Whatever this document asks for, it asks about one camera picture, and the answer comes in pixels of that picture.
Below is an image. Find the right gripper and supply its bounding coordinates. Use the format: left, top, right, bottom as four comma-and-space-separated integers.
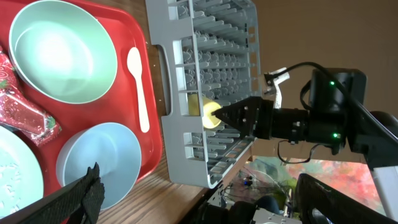
213, 96, 274, 139

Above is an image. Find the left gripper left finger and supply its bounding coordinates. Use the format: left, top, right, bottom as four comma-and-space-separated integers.
1, 164, 100, 224

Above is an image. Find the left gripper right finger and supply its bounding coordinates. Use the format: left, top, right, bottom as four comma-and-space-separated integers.
71, 178, 105, 224

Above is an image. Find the yellow plastic cup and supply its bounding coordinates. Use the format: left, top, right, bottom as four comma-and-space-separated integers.
188, 94, 221, 129

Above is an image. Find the light blue bowl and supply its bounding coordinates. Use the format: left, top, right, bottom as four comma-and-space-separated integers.
56, 123, 142, 210

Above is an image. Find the white plastic spoon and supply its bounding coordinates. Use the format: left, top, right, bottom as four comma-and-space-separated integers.
127, 47, 150, 133

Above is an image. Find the mint green bowl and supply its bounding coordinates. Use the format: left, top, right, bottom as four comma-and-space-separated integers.
8, 1, 118, 104

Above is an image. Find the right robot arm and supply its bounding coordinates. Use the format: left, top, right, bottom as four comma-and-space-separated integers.
215, 64, 397, 223

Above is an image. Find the grey dishwasher rack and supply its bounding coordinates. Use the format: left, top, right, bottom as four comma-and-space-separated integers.
146, 0, 262, 188

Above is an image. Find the light blue plate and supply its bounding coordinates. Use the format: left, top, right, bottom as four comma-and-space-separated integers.
1, 127, 44, 218

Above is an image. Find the red serving tray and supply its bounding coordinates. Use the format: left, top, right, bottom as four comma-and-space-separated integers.
13, 1, 162, 197

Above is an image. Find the red candy wrapper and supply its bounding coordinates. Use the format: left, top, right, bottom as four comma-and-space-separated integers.
1, 52, 62, 147

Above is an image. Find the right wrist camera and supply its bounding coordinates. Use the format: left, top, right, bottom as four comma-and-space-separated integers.
264, 67, 290, 109

